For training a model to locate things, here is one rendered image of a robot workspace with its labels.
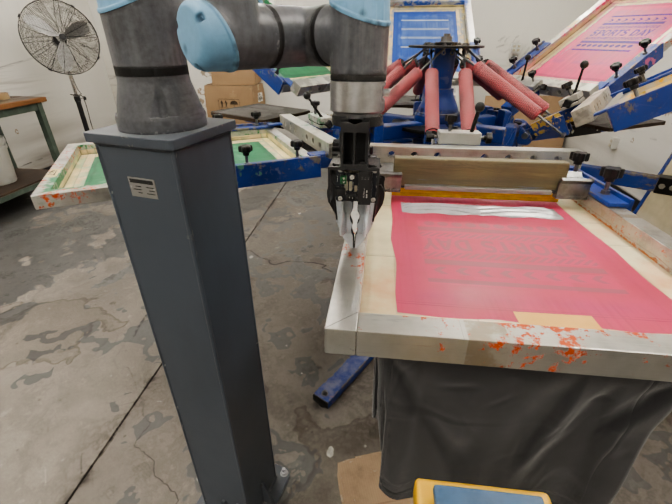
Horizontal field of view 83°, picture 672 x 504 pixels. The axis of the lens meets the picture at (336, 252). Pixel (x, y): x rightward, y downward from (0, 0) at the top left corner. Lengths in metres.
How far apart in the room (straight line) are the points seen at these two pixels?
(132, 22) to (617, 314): 0.82
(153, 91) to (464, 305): 0.59
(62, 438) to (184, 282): 1.22
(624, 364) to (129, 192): 0.77
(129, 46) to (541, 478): 1.02
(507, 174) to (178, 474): 1.43
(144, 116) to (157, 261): 0.28
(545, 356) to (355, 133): 0.35
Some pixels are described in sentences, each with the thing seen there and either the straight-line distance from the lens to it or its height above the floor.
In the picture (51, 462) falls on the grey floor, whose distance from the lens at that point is 1.88.
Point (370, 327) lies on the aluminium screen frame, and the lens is 0.46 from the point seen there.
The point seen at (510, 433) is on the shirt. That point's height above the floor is 0.76.
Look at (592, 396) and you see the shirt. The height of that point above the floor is 0.87.
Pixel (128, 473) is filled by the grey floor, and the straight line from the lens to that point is 1.72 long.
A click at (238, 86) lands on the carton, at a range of 4.90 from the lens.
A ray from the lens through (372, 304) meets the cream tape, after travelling 0.56.
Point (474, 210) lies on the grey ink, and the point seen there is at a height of 0.99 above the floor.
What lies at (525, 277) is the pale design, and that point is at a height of 1.00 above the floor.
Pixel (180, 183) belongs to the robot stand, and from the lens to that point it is 0.70.
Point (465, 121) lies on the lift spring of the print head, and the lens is 1.46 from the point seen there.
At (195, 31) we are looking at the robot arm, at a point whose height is 1.35.
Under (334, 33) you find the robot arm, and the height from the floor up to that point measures 1.34.
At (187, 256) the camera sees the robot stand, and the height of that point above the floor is 0.98.
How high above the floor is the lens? 1.34
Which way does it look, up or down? 29 degrees down
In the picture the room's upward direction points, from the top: straight up
